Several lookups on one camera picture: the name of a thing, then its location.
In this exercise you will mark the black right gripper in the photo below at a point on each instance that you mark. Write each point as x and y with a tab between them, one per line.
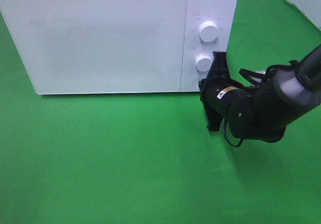
219	93

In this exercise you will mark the white timer knob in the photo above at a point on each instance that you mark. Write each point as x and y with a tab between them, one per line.
203	62

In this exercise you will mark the white door release button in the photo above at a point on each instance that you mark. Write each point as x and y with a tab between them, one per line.
195	84

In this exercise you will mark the white microwave door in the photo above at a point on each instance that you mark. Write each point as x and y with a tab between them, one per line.
99	46

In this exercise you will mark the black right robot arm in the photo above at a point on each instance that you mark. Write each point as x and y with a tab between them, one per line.
261	111

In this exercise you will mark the white upper power knob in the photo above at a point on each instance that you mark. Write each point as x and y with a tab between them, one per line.
208	31

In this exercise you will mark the white microwave oven body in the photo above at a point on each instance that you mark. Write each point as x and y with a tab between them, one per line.
208	5

